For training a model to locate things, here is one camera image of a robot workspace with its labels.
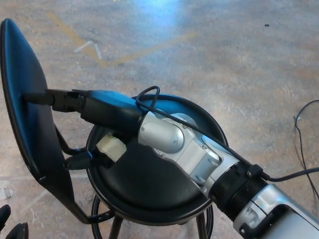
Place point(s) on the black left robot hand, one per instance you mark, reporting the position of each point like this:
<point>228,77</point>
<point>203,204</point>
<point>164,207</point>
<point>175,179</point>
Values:
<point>17,231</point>

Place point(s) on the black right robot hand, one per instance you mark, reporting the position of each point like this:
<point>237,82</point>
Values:
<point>109,107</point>

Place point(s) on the black swivel chair with backrest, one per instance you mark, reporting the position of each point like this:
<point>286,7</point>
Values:
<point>27,104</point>

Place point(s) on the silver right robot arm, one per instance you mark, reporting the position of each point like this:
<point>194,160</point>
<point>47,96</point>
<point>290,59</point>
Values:
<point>199,156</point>

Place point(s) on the worn white tape patch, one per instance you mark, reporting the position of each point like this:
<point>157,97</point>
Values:
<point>6,190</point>

